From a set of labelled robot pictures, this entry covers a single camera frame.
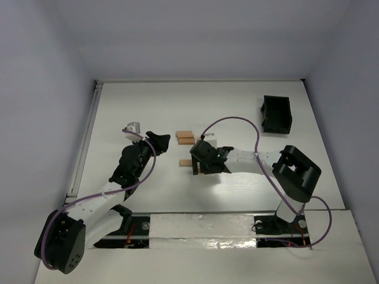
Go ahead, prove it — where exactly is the black plastic bin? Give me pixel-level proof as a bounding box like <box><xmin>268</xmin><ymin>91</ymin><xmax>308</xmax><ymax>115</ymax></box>
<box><xmin>261</xmin><ymin>95</ymin><xmax>293</xmax><ymax>134</ymax></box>

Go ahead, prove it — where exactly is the silver tape strip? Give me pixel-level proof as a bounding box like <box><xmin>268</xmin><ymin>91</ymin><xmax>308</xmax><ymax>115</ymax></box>
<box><xmin>149</xmin><ymin>214</ymin><xmax>257</xmax><ymax>250</ymax></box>

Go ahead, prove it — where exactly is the purple cable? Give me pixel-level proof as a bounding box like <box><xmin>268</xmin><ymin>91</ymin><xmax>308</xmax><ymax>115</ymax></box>
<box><xmin>41</xmin><ymin>127</ymin><xmax>158</xmax><ymax>272</ymax></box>
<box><xmin>201</xmin><ymin>116</ymin><xmax>332</xmax><ymax>251</ymax></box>

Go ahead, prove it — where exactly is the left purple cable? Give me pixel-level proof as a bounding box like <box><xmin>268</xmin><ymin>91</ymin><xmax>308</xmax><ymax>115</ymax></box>
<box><xmin>41</xmin><ymin>127</ymin><xmax>158</xmax><ymax>272</ymax></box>

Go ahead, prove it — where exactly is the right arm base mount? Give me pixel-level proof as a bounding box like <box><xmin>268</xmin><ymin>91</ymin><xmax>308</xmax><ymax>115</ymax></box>
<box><xmin>251</xmin><ymin>215</ymin><xmax>311</xmax><ymax>248</ymax></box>

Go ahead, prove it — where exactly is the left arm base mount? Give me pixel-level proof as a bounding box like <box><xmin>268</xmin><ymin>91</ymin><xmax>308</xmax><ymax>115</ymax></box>
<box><xmin>94</xmin><ymin>215</ymin><xmax>150</xmax><ymax>249</ymax></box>

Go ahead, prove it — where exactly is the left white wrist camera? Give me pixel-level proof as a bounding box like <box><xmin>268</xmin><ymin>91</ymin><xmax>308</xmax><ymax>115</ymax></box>
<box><xmin>122</xmin><ymin>122</ymin><xmax>141</xmax><ymax>142</ymax></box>

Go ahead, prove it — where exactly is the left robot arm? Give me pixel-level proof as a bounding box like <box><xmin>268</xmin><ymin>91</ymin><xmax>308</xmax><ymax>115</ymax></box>
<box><xmin>34</xmin><ymin>129</ymin><xmax>171</xmax><ymax>274</ymax></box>

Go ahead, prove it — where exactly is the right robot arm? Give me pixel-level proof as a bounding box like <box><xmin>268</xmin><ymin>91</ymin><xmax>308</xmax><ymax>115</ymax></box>
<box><xmin>189</xmin><ymin>140</ymin><xmax>322</xmax><ymax>223</ymax></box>

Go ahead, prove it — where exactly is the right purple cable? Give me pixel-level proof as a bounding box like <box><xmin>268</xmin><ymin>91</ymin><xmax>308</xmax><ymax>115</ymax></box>
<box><xmin>201</xmin><ymin>116</ymin><xmax>332</xmax><ymax>251</ymax></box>

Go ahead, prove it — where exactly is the aluminium side rail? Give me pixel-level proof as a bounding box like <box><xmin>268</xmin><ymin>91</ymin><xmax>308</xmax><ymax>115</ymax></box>
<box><xmin>64</xmin><ymin>80</ymin><xmax>104</xmax><ymax>205</ymax></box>

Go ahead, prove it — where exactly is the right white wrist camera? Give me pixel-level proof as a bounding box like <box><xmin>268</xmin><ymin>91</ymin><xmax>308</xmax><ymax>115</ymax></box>
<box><xmin>203</xmin><ymin>133</ymin><xmax>217</xmax><ymax>148</ymax></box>

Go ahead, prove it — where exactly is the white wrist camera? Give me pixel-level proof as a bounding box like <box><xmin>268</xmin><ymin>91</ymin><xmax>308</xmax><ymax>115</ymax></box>
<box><xmin>122</xmin><ymin>122</ymin><xmax>141</xmax><ymax>142</ymax></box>
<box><xmin>203</xmin><ymin>133</ymin><xmax>217</xmax><ymax>148</ymax></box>

